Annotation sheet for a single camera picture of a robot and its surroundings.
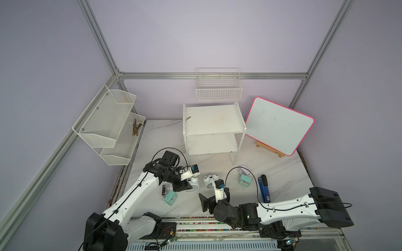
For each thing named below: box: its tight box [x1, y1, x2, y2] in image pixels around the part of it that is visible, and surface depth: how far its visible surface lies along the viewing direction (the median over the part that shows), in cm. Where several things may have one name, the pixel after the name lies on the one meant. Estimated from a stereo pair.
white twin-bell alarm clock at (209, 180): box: [203, 173, 220, 190], surface depth 84 cm
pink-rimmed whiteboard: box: [244, 96, 316, 157], surface depth 92 cm
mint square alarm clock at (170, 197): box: [164, 190, 178, 207], surface depth 81 cm
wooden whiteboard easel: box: [255, 141, 286, 158], surface depth 101 cm
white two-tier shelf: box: [182, 101, 247, 166], surface depth 78 cm
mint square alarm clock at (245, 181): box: [238, 174, 252, 188], surface depth 88 cm
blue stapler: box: [257, 174, 271, 203], surface depth 86 cm
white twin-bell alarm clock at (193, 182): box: [185, 176, 199, 193], surface depth 76 cm
